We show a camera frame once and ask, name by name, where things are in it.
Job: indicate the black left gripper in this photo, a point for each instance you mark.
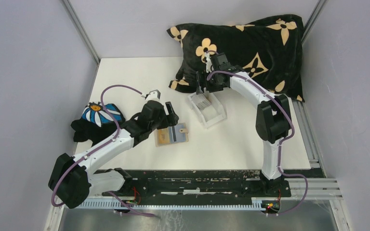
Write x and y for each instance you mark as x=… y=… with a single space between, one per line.
x=172 y=119

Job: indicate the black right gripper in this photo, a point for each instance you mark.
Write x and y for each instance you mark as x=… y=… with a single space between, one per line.
x=201 y=76

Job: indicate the beige leather card holder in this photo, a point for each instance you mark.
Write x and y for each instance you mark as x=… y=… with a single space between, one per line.
x=162 y=137

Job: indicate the white credit card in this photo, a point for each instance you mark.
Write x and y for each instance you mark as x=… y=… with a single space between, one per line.
x=178 y=133

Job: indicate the clear plastic card box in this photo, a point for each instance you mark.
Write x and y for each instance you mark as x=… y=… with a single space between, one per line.
x=211 y=115

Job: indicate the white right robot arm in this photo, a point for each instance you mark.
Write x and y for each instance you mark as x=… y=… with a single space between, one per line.
x=273 y=116

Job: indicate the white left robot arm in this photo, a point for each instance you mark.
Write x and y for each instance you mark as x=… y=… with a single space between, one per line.
x=75 y=178

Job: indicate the stack of cards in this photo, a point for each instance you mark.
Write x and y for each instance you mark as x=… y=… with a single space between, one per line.
x=201 y=101

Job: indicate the black floral pillow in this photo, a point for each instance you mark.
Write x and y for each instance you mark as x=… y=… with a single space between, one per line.
x=269 y=50

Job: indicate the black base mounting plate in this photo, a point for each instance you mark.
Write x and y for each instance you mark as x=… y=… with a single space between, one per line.
x=190 y=199

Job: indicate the black blue flower cloth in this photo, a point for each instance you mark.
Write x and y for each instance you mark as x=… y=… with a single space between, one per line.
x=96 y=122

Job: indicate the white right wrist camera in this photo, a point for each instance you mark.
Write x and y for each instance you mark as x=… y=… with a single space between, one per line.
x=208 y=63

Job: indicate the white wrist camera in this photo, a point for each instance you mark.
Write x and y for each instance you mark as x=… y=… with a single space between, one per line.
x=153 y=95
x=208 y=63

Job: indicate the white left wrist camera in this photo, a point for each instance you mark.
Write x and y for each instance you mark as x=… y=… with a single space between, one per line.
x=153 y=95

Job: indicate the slotted cable duct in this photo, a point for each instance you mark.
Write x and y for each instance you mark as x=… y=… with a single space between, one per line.
x=98 y=203

